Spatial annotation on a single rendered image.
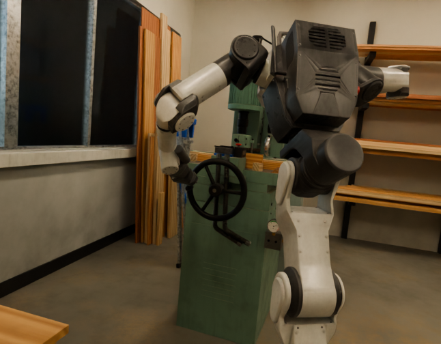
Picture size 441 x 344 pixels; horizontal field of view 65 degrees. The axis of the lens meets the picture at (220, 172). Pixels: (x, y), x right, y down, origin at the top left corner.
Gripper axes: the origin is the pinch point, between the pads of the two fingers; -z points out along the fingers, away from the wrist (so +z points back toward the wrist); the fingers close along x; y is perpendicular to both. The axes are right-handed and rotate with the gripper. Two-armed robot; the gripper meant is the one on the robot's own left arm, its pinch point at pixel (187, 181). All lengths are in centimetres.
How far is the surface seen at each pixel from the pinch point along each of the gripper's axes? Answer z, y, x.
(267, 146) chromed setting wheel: -34, 40, 23
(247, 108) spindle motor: -11, 49, 13
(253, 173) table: -19.8, 17.2, 23.1
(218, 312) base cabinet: -57, -48, 15
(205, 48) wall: -172, 239, -118
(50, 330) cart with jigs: 48, -64, 0
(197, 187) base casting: -25.2, 6.7, -5.2
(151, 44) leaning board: -77, 150, -115
